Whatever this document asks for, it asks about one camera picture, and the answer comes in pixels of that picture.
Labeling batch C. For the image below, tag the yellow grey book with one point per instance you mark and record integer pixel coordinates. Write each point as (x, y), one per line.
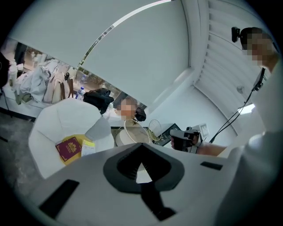
(88, 149)

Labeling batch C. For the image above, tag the black cabinet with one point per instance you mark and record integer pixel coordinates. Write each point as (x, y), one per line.
(164, 136)

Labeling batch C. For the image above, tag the dark red book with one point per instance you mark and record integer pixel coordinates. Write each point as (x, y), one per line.
(67, 149)

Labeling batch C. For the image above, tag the ceiling light panel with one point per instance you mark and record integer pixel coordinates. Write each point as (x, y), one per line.
(246, 108)

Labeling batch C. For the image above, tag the black tote bag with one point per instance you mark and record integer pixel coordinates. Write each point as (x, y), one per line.
(3, 70)

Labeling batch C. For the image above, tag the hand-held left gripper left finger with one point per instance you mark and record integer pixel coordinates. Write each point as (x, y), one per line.
(88, 187)

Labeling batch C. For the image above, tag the clear water bottle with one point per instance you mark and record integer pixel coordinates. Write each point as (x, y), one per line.
(78, 95)
(82, 91)

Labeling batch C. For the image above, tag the person's head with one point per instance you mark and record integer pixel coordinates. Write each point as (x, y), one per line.
(258, 50)

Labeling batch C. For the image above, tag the black head camera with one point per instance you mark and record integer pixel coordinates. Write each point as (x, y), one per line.
(235, 34)

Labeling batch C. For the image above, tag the person's right forearm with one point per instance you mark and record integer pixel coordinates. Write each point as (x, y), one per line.
(212, 149)

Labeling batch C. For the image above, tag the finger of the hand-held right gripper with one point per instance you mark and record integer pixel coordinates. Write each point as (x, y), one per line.
(181, 133)

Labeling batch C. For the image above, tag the grey white clothes pile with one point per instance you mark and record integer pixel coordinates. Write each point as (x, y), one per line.
(33, 81)

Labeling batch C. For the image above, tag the person's white shirt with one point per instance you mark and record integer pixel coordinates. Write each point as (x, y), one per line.
(265, 154)

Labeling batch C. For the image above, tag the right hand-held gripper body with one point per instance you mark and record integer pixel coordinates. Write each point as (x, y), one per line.
(201, 136)

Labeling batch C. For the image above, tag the beige handbag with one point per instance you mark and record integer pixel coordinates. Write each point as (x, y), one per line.
(55, 88)

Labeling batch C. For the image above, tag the black shoulder bag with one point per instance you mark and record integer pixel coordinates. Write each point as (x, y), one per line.
(140, 114)

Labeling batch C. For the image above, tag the yellow round seat cushion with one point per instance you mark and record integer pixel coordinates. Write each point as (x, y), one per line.
(67, 163)

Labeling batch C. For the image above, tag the white round basket table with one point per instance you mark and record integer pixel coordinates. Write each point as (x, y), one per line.
(130, 138)

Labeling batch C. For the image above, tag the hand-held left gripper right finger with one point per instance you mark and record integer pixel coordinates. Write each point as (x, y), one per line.
(194, 187)

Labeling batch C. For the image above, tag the white round lounge chair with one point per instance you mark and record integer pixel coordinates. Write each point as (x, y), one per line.
(62, 119)

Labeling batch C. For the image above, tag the round smoke detector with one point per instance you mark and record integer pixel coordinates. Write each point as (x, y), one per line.
(240, 89)

